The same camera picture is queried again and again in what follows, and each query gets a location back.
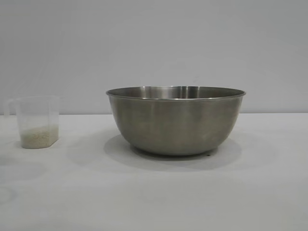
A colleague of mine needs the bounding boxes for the white rice grains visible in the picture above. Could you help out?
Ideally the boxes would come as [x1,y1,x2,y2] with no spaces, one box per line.
[20,126,59,149]

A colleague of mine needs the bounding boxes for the translucent plastic measuring cup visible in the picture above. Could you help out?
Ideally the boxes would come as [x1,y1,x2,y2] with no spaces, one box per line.
[4,95,60,150]

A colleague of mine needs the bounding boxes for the stainless steel mixing bowl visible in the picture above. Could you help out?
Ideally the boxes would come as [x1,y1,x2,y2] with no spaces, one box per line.
[105,85,247,156]

